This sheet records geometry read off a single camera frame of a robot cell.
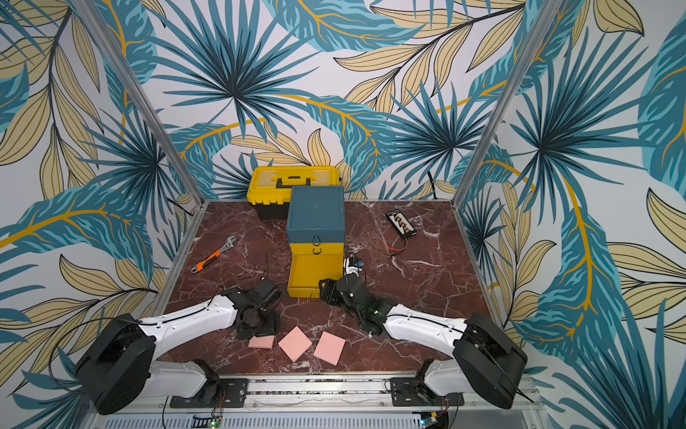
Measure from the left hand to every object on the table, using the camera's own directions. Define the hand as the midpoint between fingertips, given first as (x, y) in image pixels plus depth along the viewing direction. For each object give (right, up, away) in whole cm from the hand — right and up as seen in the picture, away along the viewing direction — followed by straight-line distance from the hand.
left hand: (266, 335), depth 83 cm
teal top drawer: (+18, +31, +2) cm, 36 cm away
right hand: (+19, +16, 0) cm, 25 cm away
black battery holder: (+48, +34, +27) cm, 65 cm away
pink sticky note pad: (0, 0, -5) cm, 5 cm away
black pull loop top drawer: (+14, +29, +1) cm, 33 cm away
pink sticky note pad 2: (+9, -2, -1) cm, 9 cm away
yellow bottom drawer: (+11, +18, +10) cm, 24 cm away
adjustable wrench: (-20, +27, +20) cm, 40 cm away
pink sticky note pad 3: (+20, -3, -1) cm, 20 cm away
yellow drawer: (+17, +26, +7) cm, 32 cm away
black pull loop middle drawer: (+15, +25, +6) cm, 30 cm away
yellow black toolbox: (-4, +49, +18) cm, 52 cm away
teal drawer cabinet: (+15, +40, +5) cm, 43 cm away
